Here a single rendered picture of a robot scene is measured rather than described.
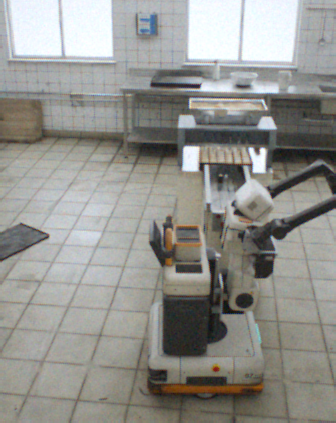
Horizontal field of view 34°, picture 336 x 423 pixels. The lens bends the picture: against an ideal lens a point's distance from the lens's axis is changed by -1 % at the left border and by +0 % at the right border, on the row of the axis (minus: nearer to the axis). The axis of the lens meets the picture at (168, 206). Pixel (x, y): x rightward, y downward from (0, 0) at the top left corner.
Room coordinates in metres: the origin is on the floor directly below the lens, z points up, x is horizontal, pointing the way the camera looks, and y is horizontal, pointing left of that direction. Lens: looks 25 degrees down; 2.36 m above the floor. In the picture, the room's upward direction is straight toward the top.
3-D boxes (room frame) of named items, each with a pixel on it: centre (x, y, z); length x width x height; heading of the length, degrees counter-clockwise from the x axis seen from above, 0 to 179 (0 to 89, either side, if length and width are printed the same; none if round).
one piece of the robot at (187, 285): (2.73, -0.13, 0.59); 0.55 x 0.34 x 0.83; 0
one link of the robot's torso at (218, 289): (2.79, -0.39, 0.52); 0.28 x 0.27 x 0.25; 0
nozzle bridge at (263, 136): (4.08, -0.44, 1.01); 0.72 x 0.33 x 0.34; 88
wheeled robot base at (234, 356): (2.73, -0.22, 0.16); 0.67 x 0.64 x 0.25; 90
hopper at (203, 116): (4.08, -0.44, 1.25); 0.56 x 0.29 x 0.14; 88
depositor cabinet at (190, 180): (4.55, -0.45, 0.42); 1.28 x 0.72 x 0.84; 178
